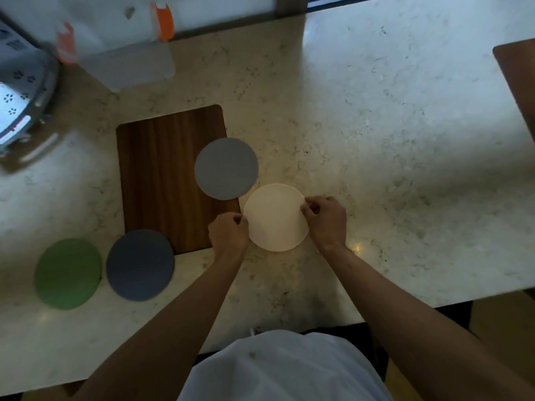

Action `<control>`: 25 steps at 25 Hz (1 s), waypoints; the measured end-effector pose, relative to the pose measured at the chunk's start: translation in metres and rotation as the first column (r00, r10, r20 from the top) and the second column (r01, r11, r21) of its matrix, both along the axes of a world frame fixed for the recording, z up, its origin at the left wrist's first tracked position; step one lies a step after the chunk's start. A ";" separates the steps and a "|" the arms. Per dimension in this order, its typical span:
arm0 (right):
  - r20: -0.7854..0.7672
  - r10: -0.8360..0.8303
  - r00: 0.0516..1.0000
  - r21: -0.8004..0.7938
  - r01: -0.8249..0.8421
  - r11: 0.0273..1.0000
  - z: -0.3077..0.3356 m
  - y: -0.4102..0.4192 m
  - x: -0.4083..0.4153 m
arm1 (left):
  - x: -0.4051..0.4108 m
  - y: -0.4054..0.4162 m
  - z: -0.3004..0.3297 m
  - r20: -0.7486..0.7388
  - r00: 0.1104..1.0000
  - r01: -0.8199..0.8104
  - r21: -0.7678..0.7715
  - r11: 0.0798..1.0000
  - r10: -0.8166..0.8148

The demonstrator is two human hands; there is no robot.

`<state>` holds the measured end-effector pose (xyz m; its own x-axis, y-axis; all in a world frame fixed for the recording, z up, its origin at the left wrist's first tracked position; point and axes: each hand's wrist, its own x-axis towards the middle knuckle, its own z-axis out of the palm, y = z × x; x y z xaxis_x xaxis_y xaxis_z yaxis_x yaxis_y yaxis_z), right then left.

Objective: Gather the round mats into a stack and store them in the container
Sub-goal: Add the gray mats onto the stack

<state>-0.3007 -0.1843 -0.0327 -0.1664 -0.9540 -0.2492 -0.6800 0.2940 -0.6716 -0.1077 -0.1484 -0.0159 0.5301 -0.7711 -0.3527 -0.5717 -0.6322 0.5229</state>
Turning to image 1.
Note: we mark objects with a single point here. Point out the person's right hand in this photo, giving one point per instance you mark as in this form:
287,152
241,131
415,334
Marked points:
328,223

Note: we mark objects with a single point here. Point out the person's left hand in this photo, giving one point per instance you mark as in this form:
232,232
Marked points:
228,235

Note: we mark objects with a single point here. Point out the person's right fingers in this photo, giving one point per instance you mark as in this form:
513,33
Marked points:
313,206

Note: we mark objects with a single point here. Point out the person's left fingers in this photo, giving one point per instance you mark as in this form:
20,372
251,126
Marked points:
238,220

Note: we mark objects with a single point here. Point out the white round coaster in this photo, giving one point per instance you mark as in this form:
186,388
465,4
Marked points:
275,217

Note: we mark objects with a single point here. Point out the person's right forearm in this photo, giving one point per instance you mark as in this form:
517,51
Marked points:
418,325

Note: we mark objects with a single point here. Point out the person's left forearm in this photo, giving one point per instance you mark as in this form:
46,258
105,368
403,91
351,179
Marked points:
167,325

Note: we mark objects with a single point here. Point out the grey round coaster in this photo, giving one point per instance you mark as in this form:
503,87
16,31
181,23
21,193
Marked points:
226,168

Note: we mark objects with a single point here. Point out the brown wooden placemat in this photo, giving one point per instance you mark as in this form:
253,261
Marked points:
167,179

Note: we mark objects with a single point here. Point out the blue round coaster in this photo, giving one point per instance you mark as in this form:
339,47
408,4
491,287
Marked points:
140,265

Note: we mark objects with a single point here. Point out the person's white shirt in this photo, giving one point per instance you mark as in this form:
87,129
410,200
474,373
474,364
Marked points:
284,367

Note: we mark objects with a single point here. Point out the green round coaster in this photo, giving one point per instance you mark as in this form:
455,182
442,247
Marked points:
68,273

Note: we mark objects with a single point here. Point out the clear plastic container orange clips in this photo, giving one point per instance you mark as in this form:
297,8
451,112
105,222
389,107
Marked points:
121,41

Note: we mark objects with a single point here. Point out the brown wooden board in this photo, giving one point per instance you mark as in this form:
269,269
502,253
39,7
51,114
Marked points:
518,83

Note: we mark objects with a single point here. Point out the silver patterned appliance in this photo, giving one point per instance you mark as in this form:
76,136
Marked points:
21,83

